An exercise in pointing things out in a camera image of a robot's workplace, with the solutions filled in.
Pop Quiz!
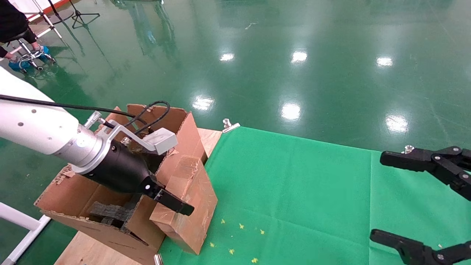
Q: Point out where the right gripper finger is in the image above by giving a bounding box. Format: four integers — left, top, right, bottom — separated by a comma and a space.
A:
380, 146, 471, 201
370, 229, 471, 265

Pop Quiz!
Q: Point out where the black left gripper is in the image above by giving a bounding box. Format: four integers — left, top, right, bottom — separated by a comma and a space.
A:
86, 143, 195, 216

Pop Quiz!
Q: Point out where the small taped cardboard box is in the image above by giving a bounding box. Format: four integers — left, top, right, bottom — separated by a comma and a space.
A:
149, 155, 218, 255

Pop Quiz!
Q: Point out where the large open cardboard carton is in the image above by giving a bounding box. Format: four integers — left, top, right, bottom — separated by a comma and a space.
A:
34, 104, 207, 265

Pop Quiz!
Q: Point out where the green table cloth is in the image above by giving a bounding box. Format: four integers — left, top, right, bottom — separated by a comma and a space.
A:
158, 126, 372, 265
369, 150, 471, 265

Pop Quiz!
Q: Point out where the black foam block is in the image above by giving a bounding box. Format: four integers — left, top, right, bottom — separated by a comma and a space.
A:
88, 201, 137, 227

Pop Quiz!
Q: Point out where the black tripod stand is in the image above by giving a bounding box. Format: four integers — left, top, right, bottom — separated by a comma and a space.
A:
69, 0, 100, 29

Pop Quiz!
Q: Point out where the silver tripod stand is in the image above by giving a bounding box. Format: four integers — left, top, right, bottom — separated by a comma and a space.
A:
31, 0, 63, 39

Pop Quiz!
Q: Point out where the person in black clothes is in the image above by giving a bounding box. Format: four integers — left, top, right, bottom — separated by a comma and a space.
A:
0, 0, 50, 72

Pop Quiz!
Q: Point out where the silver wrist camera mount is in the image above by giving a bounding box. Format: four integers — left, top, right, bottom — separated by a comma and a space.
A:
84, 110, 178, 156

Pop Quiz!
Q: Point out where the white table frame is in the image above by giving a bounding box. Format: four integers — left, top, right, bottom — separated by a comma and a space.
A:
0, 202, 52, 265

